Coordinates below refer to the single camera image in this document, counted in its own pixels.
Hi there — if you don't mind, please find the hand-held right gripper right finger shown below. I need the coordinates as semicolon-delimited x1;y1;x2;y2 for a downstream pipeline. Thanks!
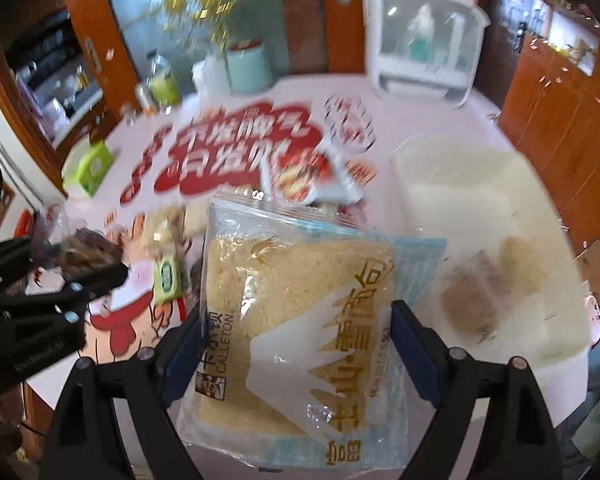
390;300;566;480

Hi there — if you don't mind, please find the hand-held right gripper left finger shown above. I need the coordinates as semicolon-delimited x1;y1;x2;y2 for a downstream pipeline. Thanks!
39;302;216;480

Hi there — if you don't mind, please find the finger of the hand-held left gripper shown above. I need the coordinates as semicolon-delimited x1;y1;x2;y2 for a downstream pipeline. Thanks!
0;237;46;276
0;261;130;331

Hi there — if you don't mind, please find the brown snack packet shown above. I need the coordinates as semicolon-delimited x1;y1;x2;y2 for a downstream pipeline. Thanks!
57;227;126;281

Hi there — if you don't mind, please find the clear sliced bread packet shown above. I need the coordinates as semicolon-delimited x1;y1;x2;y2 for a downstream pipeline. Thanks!
175;195;448;480

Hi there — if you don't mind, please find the clear plastic container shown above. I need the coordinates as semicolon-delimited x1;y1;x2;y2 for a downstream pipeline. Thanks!
390;135;600;391

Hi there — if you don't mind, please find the small green snack packet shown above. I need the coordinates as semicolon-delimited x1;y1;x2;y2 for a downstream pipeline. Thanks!
152;255;183;306

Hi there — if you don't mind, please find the clear-wrapped brown cake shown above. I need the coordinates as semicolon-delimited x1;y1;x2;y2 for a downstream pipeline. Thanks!
437;250;506;341

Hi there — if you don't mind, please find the pale cookie snack packet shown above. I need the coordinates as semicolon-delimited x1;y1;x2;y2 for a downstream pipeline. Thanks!
145;207;206;251

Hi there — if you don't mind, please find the green tissue box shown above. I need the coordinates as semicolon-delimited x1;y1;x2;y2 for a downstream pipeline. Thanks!
62;140;113;196

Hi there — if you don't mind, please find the wooden display cabinet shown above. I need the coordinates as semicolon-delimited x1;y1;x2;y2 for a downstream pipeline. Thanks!
0;10;106;196

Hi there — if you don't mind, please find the small glass jar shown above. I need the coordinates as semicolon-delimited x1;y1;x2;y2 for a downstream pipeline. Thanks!
135;82;156;113

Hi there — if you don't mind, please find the cardboard box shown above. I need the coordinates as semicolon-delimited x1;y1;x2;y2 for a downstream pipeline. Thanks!
577;240;600;306

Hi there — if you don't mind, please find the red and white snack packet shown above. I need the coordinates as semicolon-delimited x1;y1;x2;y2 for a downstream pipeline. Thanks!
262;147;366;206

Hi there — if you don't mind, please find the green label bottle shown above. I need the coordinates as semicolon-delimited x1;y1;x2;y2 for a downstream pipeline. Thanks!
147;52;181;106

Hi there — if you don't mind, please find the white squeeze bottle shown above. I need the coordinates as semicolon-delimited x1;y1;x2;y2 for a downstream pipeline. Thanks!
192;57;228;93

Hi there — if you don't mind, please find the wooden sliding door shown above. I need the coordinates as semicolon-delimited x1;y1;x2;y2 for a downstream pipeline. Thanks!
60;0;146;116

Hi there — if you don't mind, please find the mint green canister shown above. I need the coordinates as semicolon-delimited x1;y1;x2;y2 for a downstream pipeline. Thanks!
225;40;276;93

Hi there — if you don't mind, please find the white storage box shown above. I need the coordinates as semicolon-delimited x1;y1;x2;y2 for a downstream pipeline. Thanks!
362;0;491;108

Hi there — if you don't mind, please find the teal and white bottle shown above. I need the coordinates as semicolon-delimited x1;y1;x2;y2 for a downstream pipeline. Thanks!
407;5;438;61

